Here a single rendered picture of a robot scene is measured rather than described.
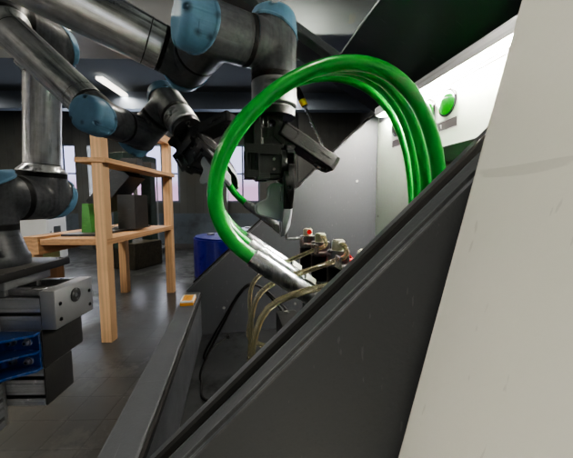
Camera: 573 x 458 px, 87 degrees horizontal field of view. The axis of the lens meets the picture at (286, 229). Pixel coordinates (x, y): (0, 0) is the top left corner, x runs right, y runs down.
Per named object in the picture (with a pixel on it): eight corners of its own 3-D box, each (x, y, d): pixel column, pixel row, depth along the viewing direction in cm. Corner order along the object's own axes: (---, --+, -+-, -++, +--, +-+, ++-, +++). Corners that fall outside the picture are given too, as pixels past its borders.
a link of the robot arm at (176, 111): (199, 114, 75) (175, 95, 68) (207, 124, 73) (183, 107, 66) (180, 135, 77) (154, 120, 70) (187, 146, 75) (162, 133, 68)
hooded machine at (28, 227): (71, 258, 633) (67, 192, 621) (47, 264, 572) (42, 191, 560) (36, 258, 635) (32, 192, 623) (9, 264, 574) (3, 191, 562)
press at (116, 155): (106, 271, 521) (97, 114, 498) (132, 261, 606) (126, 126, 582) (145, 271, 520) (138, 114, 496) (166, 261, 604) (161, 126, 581)
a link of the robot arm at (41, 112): (-6, 219, 79) (-10, -5, 73) (49, 216, 94) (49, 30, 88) (32, 224, 77) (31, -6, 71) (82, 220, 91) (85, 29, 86)
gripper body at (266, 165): (244, 184, 54) (243, 114, 53) (290, 184, 56) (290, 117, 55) (245, 181, 47) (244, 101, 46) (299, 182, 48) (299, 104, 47)
